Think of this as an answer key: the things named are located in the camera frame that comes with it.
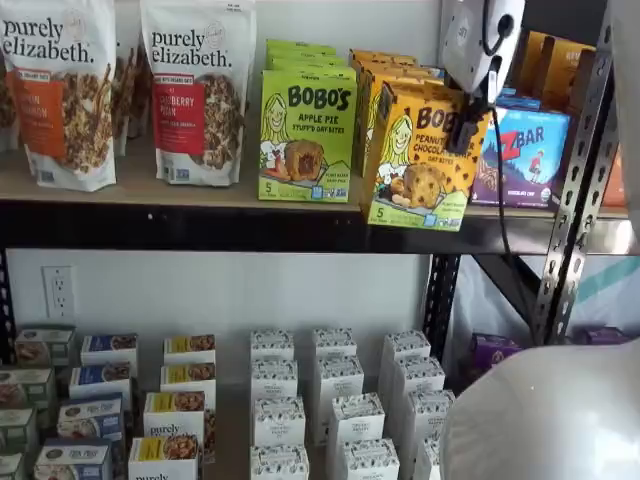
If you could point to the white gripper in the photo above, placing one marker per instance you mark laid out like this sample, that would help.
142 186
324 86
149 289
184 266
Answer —
465 50

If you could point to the orange Bobo's peanut butter box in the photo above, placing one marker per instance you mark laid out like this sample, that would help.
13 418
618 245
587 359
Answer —
382 56
415 180
370 110

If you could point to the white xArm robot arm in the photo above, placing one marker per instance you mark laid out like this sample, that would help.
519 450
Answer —
545 420

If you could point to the blue purple Zbar box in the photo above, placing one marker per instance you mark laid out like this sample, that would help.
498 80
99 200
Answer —
520 101
535 165

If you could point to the brown orange snack box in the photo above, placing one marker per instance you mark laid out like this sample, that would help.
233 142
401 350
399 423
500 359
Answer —
535 55
570 75

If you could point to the green Bobo's apple pie box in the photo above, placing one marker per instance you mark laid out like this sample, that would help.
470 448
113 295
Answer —
307 64
307 140
300 47

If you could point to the wooden shelf board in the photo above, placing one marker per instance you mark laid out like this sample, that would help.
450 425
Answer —
615 212
200 195

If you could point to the white patterned pantry box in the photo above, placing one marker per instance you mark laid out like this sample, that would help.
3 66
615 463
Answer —
429 412
370 462
272 345
279 465
334 342
279 425
341 380
406 345
420 375
274 382
428 460
356 420

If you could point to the purple snack box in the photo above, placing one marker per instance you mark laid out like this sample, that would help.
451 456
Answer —
602 336
497 352

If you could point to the yellow label granola box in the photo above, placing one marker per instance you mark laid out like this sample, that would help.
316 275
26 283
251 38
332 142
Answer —
187 377
172 415
190 345
162 457

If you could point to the blue label oatmeal box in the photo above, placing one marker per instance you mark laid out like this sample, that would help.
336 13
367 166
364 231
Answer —
100 382
90 420
107 347
72 462

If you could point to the green label oatmeal box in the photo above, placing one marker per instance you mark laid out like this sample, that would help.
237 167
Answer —
11 467
17 430
42 350
25 390

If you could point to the black metal shelving rack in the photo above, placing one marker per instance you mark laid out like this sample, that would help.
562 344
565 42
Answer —
250 230
600 237

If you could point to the granola bag red label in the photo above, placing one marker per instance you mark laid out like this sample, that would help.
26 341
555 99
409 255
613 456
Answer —
200 100

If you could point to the white granola bag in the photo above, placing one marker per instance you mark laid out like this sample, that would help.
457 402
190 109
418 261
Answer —
131 90
7 105

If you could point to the white patterned boxes group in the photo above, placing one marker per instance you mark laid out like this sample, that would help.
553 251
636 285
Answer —
232 400

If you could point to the granola bag orange label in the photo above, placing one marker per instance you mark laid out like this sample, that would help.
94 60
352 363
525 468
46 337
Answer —
65 100

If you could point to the white wall outlet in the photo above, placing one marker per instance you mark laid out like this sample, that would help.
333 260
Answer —
59 291

